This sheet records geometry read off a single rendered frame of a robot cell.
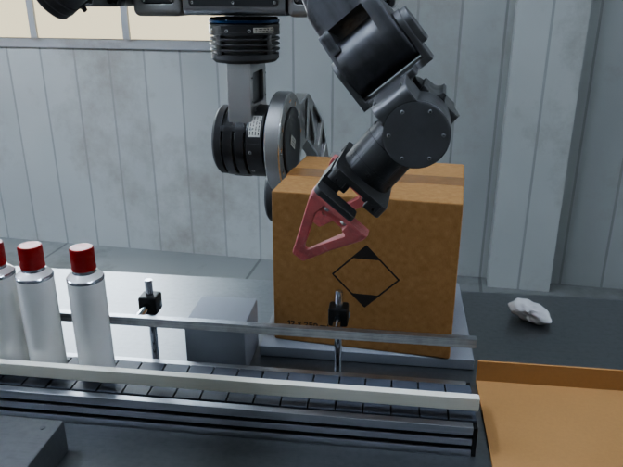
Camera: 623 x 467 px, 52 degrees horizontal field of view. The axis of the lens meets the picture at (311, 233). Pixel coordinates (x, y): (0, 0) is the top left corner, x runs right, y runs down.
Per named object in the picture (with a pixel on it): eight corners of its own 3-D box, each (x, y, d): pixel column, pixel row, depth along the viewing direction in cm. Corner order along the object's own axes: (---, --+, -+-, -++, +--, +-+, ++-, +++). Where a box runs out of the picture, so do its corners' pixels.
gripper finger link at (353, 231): (266, 243, 62) (326, 175, 59) (283, 218, 69) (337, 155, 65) (319, 287, 63) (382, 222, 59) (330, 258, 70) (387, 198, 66)
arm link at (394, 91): (404, 3, 60) (335, 61, 64) (395, 7, 50) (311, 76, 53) (478, 104, 62) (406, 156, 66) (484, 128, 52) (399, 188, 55)
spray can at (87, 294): (73, 381, 94) (54, 253, 87) (90, 362, 99) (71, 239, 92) (108, 384, 94) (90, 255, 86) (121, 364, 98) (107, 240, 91)
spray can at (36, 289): (25, 378, 95) (1, 250, 88) (43, 359, 100) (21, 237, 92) (57, 381, 94) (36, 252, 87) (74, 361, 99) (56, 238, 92)
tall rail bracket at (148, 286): (134, 389, 101) (123, 296, 95) (151, 364, 108) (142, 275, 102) (155, 391, 100) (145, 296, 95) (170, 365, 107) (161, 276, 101)
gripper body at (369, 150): (323, 180, 61) (373, 121, 58) (338, 153, 70) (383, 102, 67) (374, 223, 62) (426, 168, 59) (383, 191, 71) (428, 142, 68)
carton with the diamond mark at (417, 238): (273, 338, 112) (270, 190, 102) (306, 281, 133) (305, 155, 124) (450, 359, 105) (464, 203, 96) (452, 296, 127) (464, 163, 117)
